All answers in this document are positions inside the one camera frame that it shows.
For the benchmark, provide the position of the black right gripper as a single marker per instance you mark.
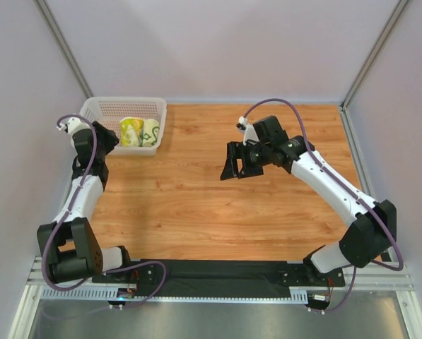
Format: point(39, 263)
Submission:
point(242, 159)

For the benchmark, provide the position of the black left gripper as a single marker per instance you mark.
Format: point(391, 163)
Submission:
point(109, 139)

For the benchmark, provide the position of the yellow and cream towel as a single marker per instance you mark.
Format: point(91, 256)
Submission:
point(131, 129)

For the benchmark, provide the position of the white perforated plastic basket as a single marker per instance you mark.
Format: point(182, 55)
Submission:
point(111, 111)

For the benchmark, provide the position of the green and cream patterned towel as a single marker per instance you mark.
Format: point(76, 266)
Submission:
point(150, 132)

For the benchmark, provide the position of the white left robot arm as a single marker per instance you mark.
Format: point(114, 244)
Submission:
point(69, 248)

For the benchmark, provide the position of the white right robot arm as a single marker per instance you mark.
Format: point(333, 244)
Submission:
point(372, 225)

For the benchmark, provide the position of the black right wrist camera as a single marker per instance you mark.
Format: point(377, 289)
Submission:
point(269, 130)

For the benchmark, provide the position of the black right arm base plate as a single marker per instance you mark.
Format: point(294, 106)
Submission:
point(300, 275)

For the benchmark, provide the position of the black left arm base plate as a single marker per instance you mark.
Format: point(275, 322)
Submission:
point(145, 275)

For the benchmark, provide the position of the aluminium left corner post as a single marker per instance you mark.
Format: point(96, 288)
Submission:
point(56, 32)

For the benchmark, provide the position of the aluminium corner post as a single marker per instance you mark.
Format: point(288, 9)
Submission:
point(380, 43)
point(56, 32)

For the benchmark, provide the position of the aluminium front frame rail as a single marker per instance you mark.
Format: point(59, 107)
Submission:
point(145, 289)

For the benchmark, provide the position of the aluminium right corner post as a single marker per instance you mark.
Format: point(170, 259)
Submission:
point(380, 43)

